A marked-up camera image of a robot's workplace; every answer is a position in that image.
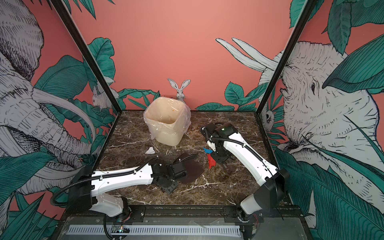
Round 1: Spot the dark brown dustpan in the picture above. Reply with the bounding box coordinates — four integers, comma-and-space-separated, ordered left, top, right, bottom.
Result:
172, 153, 204, 185

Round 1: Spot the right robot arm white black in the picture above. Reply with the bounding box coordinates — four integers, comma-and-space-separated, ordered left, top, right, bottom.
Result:
200, 123, 290, 221

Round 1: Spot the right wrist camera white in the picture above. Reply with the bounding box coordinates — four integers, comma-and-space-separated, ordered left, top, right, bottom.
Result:
200, 127, 216, 152

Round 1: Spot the clear plastic bin liner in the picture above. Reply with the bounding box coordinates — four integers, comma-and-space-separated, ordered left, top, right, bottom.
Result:
143, 96, 192, 142

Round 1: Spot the blue paper scrap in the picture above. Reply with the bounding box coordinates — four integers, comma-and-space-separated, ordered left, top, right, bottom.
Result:
203, 148, 213, 154

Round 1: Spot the black right frame post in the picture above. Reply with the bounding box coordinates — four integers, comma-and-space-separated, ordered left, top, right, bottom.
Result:
255, 0, 318, 115

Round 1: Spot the white perforated vent strip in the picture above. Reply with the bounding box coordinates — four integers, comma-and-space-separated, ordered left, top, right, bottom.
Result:
67, 225, 242, 237

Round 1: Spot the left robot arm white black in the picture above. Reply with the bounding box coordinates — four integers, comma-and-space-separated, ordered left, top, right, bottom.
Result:
50, 157, 188, 218

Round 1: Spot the black front mounting rail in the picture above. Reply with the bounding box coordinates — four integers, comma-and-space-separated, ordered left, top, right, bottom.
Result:
51, 205, 313, 240

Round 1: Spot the small green circuit board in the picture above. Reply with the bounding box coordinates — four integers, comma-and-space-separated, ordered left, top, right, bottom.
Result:
111, 225, 131, 235

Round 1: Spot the white paper scrap left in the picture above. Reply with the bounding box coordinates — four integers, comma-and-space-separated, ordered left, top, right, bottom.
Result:
145, 147, 156, 155

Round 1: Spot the cream plastic trash bin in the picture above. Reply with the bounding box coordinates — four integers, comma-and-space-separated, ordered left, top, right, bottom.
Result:
143, 96, 190, 147

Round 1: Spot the black frame post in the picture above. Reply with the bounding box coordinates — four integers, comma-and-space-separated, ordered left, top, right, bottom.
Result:
49, 0, 123, 114
255, 0, 318, 115

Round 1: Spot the red paper scrap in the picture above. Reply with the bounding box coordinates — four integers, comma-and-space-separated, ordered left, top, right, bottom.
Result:
207, 154, 217, 169

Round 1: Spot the black left frame post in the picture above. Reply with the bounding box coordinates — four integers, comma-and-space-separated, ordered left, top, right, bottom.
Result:
49, 0, 123, 114

